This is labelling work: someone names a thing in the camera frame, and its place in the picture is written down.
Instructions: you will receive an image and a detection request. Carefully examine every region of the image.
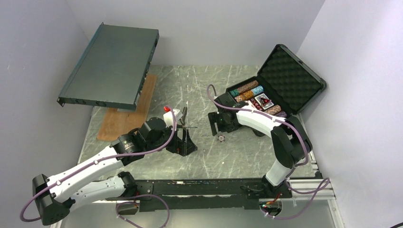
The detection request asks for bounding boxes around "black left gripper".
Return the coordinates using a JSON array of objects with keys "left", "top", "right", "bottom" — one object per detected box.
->
[{"left": 146, "top": 122, "right": 197, "bottom": 156}]

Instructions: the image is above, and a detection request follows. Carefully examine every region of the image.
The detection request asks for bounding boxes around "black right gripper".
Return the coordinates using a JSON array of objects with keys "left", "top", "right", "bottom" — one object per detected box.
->
[{"left": 209, "top": 111, "right": 238, "bottom": 136}]

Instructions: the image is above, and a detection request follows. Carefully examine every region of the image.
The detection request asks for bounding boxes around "white blue poker chip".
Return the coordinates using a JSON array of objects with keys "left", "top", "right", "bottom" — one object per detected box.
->
[{"left": 217, "top": 135, "right": 226, "bottom": 142}]

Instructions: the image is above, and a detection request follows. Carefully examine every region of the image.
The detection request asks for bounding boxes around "red black triangular button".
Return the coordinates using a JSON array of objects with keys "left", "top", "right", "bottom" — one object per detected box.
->
[{"left": 259, "top": 96, "right": 273, "bottom": 109}]

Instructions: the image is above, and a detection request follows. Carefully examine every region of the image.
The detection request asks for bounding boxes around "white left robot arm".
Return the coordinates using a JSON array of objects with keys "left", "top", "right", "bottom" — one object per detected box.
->
[{"left": 32, "top": 117, "right": 197, "bottom": 226}]

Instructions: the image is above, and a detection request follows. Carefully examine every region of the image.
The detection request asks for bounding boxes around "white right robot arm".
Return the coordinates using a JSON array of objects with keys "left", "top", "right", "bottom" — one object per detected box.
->
[{"left": 209, "top": 96, "right": 312, "bottom": 197}]

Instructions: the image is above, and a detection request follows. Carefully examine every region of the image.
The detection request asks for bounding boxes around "black poker set case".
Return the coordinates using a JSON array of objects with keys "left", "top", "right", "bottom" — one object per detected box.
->
[{"left": 225, "top": 44, "right": 327, "bottom": 117}]

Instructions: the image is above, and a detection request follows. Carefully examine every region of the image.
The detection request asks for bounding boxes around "orange black screwdriver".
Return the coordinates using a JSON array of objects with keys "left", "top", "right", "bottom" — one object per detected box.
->
[{"left": 177, "top": 124, "right": 198, "bottom": 129}]

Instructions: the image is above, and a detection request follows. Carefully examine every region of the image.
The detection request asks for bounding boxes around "grey metal clamp tool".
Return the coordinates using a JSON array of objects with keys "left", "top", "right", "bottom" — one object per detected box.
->
[{"left": 180, "top": 106, "right": 188, "bottom": 125}]

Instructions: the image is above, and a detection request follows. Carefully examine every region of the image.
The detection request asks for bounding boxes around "blue playing card deck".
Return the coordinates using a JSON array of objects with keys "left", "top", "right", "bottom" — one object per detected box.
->
[{"left": 254, "top": 93, "right": 274, "bottom": 110}]

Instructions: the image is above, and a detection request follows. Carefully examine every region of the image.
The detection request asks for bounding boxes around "brown wooden board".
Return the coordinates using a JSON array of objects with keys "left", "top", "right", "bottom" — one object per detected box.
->
[{"left": 96, "top": 75, "right": 157, "bottom": 142}]

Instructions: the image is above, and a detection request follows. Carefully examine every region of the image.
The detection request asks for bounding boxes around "dark grey rack server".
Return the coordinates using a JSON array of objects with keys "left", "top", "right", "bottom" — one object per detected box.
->
[{"left": 57, "top": 23, "right": 159, "bottom": 110}]

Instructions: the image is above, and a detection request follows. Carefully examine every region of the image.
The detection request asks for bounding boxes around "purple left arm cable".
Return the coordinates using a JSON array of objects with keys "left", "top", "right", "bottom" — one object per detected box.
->
[{"left": 19, "top": 105, "right": 178, "bottom": 223}]

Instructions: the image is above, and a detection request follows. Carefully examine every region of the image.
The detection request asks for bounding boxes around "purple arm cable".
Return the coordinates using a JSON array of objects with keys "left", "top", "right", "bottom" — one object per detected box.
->
[
  {"left": 207, "top": 84, "right": 331, "bottom": 220},
  {"left": 19, "top": 105, "right": 178, "bottom": 223}
]

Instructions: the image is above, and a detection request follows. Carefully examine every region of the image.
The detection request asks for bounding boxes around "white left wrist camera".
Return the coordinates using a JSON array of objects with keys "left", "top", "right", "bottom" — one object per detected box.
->
[{"left": 163, "top": 106, "right": 183, "bottom": 131}]

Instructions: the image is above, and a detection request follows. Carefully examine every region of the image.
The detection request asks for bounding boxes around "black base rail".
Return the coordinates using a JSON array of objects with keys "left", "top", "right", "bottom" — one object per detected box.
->
[{"left": 118, "top": 178, "right": 292, "bottom": 212}]

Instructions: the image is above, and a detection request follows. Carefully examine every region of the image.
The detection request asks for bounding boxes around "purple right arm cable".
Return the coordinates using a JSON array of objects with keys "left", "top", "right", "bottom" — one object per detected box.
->
[{"left": 207, "top": 84, "right": 331, "bottom": 220}]

